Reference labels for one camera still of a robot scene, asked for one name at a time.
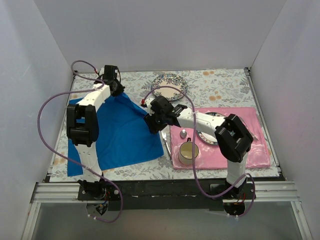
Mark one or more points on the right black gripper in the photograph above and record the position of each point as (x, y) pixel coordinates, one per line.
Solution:
(152, 122)

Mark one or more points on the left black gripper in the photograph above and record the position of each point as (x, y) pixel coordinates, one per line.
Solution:
(117, 89)

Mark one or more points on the blue cloth napkin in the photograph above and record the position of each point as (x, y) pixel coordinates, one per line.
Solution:
(124, 138)

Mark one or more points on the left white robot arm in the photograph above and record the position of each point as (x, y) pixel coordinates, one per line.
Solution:
(82, 126)

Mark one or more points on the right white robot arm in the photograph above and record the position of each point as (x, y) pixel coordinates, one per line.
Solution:
(233, 138)

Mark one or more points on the silver knife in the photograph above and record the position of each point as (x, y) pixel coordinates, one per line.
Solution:
(164, 137)

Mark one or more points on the silver spoon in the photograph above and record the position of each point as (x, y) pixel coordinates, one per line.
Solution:
(183, 134)

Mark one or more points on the cream enamel mug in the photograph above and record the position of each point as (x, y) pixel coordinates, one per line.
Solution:
(185, 152)

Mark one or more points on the blue floral plate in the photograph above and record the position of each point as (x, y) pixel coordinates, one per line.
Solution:
(169, 85)

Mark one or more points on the green rimmed white plate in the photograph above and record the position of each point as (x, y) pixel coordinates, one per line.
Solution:
(206, 138)

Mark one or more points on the pink placemat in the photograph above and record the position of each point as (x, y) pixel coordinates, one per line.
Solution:
(210, 157)

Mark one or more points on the silver fork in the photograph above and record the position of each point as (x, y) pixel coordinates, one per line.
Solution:
(252, 134)

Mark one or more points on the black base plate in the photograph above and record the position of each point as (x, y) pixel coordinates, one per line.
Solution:
(166, 194)

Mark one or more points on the aluminium frame rail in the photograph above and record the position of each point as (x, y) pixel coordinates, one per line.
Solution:
(265, 191)

